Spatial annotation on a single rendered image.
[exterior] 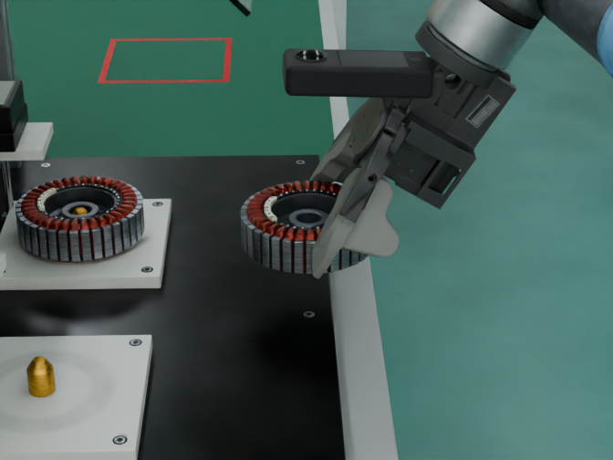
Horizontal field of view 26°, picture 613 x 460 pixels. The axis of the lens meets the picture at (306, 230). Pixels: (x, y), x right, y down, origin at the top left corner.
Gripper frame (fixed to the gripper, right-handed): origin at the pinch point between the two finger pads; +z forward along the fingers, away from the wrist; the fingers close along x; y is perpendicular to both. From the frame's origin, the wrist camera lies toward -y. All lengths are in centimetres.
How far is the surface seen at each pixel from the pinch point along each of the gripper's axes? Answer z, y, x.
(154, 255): 10.7, -8.7, 5.0
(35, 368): 12.5, -15.9, -16.1
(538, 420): 48, 79, 88
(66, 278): 14.6, -14.8, 1.2
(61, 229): 11.9, -17.0, 3.7
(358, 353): 4.7, 7.7, -6.1
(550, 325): 44, 86, 118
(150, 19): 16, -12, 78
